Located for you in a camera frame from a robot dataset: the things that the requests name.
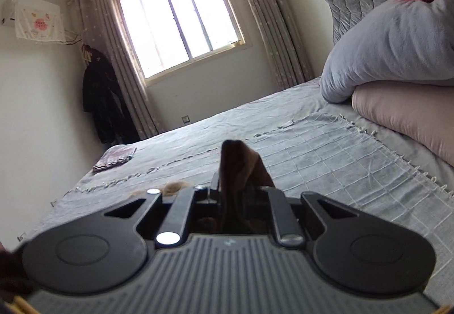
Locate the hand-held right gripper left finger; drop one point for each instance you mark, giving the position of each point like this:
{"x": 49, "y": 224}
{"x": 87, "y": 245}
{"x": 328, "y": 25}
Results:
{"x": 177, "y": 214}

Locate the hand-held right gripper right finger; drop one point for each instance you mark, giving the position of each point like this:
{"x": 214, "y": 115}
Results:
{"x": 283, "y": 218}

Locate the brown coat with fur collar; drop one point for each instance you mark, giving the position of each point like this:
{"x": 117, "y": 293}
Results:
{"x": 237, "y": 179}

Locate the dark hanging clothes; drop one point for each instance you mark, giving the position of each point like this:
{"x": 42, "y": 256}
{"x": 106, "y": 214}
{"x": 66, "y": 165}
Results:
{"x": 103, "y": 97}

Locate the folded purple cloth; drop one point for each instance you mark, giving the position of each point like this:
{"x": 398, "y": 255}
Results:
{"x": 114, "y": 158}

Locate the grey bed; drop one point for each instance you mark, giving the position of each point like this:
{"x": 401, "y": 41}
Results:
{"x": 220, "y": 122}

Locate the pink pillow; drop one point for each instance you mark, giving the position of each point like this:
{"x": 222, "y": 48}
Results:
{"x": 408, "y": 115}

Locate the grey patterned curtain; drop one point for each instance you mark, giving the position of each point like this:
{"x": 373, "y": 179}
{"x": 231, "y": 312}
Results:
{"x": 117, "y": 62}
{"x": 269, "y": 16}

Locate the window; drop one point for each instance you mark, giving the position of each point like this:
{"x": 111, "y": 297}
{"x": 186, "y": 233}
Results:
{"x": 177, "y": 19}

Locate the blue-grey pillow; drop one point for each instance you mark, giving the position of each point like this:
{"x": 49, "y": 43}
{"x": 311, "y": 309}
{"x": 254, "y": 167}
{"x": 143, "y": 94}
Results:
{"x": 383, "y": 48}

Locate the air conditioner with cloth cover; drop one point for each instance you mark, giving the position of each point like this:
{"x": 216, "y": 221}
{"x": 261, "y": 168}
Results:
{"x": 32, "y": 18}

